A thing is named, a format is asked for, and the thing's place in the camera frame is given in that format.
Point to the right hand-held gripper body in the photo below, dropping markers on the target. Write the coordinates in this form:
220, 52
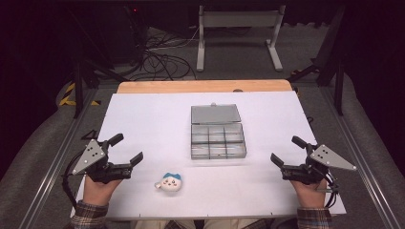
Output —
324, 157

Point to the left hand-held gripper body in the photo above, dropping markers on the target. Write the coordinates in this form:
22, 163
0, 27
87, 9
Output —
92, 156

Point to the white plush toy blue bow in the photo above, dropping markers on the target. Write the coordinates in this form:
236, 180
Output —
170, 183

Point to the clear plastic compartment box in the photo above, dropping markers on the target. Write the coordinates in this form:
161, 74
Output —
218, 140

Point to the person's left hand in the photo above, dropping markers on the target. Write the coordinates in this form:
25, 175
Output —
97, 192

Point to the person's right hand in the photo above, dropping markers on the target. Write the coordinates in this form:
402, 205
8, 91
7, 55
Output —
310, 195

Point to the white table mat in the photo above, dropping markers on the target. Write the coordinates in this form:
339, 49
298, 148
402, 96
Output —
153, 127

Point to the yellow black floor tape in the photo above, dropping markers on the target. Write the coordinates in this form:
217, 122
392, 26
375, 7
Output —
67, 97

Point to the black tripod stand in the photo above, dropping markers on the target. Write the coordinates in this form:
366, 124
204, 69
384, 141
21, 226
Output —
78, 79

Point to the black angled stand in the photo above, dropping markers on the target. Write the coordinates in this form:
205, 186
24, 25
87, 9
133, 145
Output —
339, 82

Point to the wooden table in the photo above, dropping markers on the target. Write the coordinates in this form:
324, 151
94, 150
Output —
191, 86

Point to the white metal stand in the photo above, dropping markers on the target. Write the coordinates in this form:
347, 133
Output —
238, 19

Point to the metal floor rail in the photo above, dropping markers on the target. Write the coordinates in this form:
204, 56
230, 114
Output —
359, 159
54, 171

